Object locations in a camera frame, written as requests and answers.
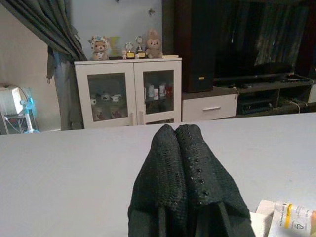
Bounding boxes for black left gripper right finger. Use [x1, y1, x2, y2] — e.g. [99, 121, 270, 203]
[175, 124, 255, 237]

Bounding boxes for yellow and white carton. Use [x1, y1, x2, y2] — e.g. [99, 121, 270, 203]
[249, 199, 316, 237]

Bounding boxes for dark television stand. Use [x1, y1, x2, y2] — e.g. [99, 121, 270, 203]
[212, 73, 316, 117]

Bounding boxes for green glass plaque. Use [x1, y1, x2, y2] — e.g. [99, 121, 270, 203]
[108, 36, 123, 60]

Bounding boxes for small round trophy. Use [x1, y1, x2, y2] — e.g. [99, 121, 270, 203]
[122, 42, 135, 60]

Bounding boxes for white glass-door cabinet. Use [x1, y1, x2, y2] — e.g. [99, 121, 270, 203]
[74, 58, 183, 129]

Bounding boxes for grey curtain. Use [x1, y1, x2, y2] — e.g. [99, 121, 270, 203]
[9, 0, 87, 131]

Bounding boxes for white boxy appliance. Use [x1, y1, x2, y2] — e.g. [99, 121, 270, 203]
[0, 85, 24, 118]

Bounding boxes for bear plush with rabbit ears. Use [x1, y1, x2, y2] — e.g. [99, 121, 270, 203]
[145, 29, 164, 60]

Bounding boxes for black television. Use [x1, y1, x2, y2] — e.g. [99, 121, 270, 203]
[214, 0, 311, 82]

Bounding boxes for turquoise fan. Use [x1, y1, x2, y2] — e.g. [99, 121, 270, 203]
[19, 86, 40, 134]

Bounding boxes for black audio receiver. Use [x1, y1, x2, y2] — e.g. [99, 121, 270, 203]
[236, 97, 273, 115]

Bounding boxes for tall round trophy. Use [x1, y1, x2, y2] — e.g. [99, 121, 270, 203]
[134, 36, 147, 59]

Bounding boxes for white wire rack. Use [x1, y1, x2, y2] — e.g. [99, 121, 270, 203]
[0, 114, 33, 135]

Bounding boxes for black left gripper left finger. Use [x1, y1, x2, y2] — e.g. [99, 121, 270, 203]
[127, 124, 198, 237]

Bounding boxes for white drawer unit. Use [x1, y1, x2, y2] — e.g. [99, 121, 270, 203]
[181, 86, 239, 122]

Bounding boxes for bear plush with spotted hood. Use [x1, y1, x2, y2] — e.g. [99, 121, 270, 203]
[89, 36, 111, 61]

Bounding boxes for dark brown speaker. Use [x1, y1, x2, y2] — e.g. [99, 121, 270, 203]
[174, 0, 216, 94]

